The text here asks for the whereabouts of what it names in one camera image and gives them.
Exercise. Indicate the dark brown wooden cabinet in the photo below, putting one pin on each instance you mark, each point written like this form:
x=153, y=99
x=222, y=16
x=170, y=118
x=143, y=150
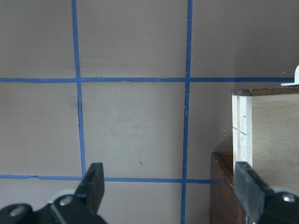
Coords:
x=224, y=205

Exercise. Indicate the light wooden drawer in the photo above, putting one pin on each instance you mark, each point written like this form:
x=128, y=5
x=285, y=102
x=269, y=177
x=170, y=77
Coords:
x=265, y=126

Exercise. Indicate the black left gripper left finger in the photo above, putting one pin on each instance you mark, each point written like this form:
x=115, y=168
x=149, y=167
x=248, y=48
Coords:
x=81, y=207

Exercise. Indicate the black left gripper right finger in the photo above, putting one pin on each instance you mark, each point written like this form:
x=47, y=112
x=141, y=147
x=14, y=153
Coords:
x=264, y=204

